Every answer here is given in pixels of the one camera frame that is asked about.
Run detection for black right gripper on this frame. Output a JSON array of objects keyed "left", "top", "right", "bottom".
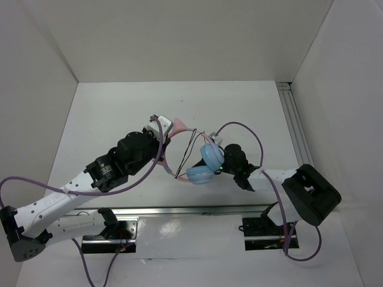
[{"left": 191, "top": 146, "right": 237, "bottom": 176}]

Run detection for pink and blue cat headphones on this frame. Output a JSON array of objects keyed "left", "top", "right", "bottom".
[{"left": 157, "top": 118, "right": 224, "bottom": 185}]

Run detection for thin black headphone cable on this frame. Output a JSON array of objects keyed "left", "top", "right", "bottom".
[{"left": 174, "top": 128, "right": 207, "bottom": 179}]

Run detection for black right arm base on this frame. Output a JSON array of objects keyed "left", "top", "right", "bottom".
[{"left": 238, "top": 217, "right": 285, "bottom": 251}]

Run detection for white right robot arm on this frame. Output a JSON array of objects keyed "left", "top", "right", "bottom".
[{"left": 186, "top": 143, "right": 342, "bottom": 234}]

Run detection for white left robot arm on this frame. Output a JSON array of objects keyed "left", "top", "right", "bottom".
[{"left": 1, "top": 124, "right": 171, "bottom": 262}]

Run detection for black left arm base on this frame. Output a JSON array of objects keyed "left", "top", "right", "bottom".
[{"left": 81, "top": 212, "right": 138, "bottom": 254}]

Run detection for aluminium rail front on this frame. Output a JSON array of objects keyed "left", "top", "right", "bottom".
[{"left": 65, "top": 204, "right": 272, "bottom": 218}]

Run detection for aluminium rail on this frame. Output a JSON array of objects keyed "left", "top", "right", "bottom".
[
  {"left": 276, "top": 82, "right": 314, "bottom": 166},
  {"left": 65, "top": 204, "right": 272, "bottom": 218}
]

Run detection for aluminium rail right side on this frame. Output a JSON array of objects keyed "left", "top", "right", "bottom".
[{"left": 276, "top": 82, "right": 314, "bottom": 166}]

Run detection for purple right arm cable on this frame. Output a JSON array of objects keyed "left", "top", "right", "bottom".
[{"left": 215, "top": 121, "right": 323, "bottom": 261}]

